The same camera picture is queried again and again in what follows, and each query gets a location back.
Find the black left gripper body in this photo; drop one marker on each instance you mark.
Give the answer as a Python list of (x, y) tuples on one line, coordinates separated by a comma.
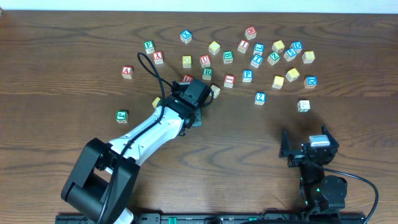
[(178, 86)]

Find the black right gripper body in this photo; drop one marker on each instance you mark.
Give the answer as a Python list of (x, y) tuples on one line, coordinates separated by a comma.
[(299, 155)]

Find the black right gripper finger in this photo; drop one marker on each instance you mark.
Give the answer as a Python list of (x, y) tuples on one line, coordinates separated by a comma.
[(332, 140), (284, 150)]

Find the red u block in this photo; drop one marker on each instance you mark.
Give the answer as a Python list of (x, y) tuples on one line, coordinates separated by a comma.
[(205, 61), (187, 79)]

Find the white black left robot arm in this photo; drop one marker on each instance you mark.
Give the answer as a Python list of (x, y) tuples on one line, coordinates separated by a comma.
[(102, 178)]

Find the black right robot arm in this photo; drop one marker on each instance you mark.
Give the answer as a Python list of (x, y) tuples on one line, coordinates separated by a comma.
[(321, 193)]

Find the green 7 wooden block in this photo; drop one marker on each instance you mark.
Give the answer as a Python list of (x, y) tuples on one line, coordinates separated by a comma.
[(303, 106)]

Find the yellow O side block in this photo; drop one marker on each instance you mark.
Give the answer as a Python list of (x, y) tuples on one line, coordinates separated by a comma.
[(216, 90)]

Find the yellow block lower left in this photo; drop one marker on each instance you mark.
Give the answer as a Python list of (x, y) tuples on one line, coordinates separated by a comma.
[(156, 102)]

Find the green R wooden block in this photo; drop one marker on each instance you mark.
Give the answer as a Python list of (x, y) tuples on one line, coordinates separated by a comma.
[(207, 73)]

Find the blue D block near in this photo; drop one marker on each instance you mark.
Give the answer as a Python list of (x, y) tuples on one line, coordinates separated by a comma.
[(310, 82)]

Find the blue d block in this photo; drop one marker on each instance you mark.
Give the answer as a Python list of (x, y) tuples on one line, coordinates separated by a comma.
[(310, 82), (296, 46)]

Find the red I block lower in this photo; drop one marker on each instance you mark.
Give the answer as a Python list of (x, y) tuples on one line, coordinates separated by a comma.
[(229, 81)]

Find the red i block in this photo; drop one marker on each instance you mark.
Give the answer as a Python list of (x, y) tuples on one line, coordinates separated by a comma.
[(229, 81), (243, 46)]

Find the blue 2 wooden block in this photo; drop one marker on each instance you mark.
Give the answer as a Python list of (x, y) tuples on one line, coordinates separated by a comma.
[(260, 98)]

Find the yellow O top block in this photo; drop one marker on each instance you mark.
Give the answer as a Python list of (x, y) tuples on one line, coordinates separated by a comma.
[(187, 61)]

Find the yellow picture wooden block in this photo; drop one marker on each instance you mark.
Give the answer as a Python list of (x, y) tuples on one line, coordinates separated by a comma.
[(292, 74)]

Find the yellow S wooden block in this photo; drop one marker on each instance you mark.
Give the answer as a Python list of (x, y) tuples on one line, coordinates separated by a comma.
[(278, 82)]

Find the blue P wooden block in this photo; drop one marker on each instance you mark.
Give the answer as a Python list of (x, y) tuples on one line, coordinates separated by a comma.
[(247, 76)]

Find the green B wooden block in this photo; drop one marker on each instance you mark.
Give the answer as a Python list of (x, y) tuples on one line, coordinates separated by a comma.
[(228, 56)]

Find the green J wooden block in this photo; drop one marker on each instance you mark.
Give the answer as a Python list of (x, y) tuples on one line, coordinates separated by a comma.
[(122, 116)]

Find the red Y wooden block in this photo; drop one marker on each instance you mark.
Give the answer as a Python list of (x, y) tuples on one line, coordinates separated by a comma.
[(158, 57)]

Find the yellow block centre top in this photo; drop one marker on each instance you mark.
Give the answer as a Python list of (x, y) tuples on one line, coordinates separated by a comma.
[(214, 48)]

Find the yellow 8 wooden block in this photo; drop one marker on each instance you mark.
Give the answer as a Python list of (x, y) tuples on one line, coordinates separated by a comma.
[(308, 57)]

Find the red A wooden block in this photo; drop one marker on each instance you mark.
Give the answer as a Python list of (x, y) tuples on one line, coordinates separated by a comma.
[(127, 72)]

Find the blue 5 wooden block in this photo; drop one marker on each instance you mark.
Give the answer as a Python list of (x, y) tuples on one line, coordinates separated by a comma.
[(290, 54)]

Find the blue X wooden block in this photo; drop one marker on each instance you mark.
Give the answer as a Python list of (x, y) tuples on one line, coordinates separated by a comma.
[(186, 36)]

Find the blue T wooden block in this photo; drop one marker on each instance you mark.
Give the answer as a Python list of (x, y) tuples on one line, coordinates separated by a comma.
[(256, 60)]

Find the green F wooden block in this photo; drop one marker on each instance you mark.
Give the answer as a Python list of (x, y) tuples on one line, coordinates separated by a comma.
[(149, 47)]

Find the green Z wooden block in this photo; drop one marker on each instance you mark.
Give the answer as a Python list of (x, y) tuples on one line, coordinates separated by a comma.
[(273, 58)]

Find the blue D block far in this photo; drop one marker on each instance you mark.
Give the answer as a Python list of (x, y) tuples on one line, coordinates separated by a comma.
[(296, 46)]

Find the red I block upper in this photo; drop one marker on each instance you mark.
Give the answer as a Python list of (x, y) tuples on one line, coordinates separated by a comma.
[(243, 46)]

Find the blue L wooden block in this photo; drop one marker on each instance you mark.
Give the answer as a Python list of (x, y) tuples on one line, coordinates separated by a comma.
[(258, 49)]

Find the yellow monkey picture block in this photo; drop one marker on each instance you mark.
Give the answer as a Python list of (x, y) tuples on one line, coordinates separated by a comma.
[(278, 46)]

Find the red block far top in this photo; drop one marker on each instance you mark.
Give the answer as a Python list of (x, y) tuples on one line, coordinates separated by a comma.
[(250, 33)]

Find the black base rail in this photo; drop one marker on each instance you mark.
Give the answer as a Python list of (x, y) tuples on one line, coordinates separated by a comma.
[(270, 217)]

